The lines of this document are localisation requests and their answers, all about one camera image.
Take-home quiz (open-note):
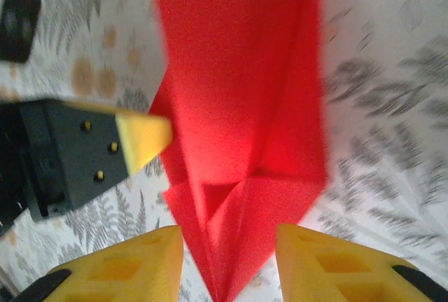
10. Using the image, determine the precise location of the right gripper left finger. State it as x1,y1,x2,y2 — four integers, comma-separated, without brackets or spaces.
13,225,185,302

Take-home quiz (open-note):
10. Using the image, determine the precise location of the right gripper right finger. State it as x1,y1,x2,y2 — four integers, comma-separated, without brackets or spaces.
276,223,448,302

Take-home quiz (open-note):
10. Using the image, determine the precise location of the red paper sheet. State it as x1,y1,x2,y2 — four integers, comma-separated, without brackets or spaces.
148,0,330,302

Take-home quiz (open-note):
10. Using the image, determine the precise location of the floral tablecloth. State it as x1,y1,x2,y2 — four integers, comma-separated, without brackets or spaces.
0,0,448,302

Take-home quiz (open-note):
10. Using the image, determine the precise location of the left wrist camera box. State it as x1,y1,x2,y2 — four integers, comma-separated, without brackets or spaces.
0,0,42,65

